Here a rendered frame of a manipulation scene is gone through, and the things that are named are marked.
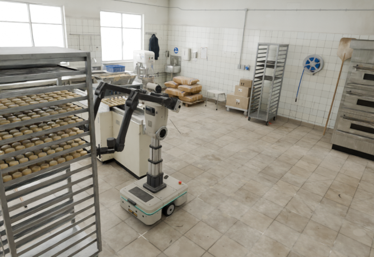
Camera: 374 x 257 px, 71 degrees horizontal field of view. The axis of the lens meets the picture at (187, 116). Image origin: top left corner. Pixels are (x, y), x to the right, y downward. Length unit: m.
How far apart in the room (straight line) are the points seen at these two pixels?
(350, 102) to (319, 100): 1.29
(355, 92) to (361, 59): 0.55
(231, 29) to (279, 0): 1.37
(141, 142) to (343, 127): 3.67
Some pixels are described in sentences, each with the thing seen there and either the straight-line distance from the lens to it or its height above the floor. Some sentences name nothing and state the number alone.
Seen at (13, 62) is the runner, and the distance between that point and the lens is 1.77.
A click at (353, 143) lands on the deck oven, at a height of 0.24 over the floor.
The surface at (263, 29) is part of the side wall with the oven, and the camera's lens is 6.95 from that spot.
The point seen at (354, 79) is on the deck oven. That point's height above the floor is 1.36.
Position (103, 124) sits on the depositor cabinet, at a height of 0.65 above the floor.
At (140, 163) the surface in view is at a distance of 3.57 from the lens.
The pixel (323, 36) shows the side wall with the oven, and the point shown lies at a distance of 6.49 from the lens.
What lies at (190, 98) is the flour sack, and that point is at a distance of 7.16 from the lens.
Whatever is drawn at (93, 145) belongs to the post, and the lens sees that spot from 2.09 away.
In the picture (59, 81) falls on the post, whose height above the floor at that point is 1.55.
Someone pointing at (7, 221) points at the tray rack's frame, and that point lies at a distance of 2.06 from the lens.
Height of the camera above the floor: 2.00
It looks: 18 degrees down
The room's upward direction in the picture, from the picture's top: 3 degrees clockwise
